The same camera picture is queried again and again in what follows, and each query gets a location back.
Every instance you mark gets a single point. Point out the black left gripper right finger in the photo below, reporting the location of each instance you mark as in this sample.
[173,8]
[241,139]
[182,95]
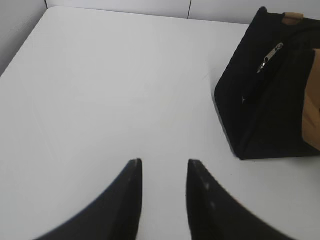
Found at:
[213,214]

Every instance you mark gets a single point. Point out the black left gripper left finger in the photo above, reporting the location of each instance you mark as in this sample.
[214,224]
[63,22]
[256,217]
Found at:
[114,215]

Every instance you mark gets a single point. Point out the black canvas tote bag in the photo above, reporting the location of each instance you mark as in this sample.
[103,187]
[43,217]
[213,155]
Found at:
[274,113]

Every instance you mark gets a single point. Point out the silver metal zipper pull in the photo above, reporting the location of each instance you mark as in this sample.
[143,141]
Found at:
[269,56]

